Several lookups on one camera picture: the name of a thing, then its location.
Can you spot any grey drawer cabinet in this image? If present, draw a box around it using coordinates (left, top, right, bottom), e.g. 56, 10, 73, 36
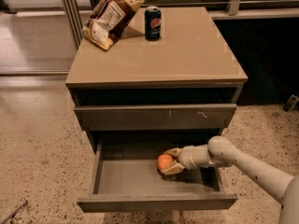
66, 7, 247, 146

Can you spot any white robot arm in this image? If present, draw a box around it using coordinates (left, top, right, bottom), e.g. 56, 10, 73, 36
157, 136, 299, 224

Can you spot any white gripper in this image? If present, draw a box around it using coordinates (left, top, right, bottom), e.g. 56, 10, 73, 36
161, 145, 215, 175

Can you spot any open middle drawer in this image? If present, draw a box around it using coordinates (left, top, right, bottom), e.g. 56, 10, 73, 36
78, 142, 237, 213

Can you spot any orange fruit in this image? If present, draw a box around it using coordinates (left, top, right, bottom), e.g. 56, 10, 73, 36
157, 154, 173, 171

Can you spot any brown chip bag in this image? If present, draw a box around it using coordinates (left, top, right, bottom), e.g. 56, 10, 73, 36
81, 0, 145, 50

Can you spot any closed top drawer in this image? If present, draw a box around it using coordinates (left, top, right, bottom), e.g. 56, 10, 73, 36
74, 104, 236, 131

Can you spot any blue Pepsi can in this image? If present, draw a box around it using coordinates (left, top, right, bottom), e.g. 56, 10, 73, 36
144, 6, 162, 40

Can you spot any metal tool on floor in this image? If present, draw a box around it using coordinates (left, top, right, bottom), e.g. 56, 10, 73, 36
0, 200, 28, 224

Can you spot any small dark floor device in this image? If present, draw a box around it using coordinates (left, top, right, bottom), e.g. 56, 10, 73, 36
283, 94, 299, 112

